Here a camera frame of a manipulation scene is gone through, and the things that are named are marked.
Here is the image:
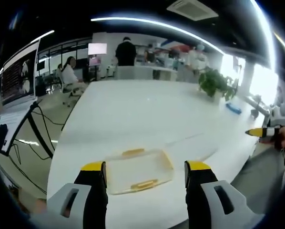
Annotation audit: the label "black floor cable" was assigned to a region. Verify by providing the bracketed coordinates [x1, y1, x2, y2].
[11, 104, 69, 167]

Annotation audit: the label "blue flat object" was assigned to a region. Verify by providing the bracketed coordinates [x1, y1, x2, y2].
[225, 102, 243, 115]

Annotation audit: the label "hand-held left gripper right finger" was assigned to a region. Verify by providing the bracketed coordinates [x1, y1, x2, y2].
[183, 160, 261, 229]

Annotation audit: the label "black-legged display stand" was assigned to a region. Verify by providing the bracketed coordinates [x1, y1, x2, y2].
[0, 101, 55, 159]

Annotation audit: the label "ceiling air vent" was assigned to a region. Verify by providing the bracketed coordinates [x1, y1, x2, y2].
[166, 0, 219, 21]

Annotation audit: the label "black pouch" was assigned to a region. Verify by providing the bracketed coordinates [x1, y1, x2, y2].
[0, 124, 10, 152]

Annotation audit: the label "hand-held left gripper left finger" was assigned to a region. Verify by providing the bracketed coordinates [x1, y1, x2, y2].
[46, 161, 109, 229]

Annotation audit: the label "white office chair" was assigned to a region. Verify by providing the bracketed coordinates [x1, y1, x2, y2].
[58, 69, 85, 107]

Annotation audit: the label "green potted plant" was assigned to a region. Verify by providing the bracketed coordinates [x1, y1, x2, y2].
[198, 67, 239, 101]

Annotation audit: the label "clear plastic box yellow clasps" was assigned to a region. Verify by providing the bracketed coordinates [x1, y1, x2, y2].
[104, 147, 175, 196]

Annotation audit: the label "large display screen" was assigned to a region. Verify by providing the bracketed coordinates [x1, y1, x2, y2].
[0, 39, 41, 106]

